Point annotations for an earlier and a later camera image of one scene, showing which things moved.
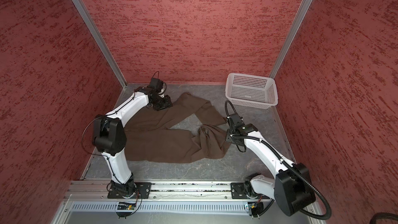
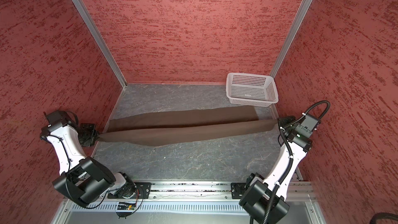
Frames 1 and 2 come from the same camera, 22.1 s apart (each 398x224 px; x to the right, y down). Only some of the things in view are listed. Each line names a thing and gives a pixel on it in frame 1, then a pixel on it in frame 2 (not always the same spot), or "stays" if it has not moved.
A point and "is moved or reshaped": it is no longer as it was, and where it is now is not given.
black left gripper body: [161, 102] to [87, 134]
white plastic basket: [257, 91] stays
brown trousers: [153, 136] is moved or reshaped
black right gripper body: [229, 137] to [285, 122]
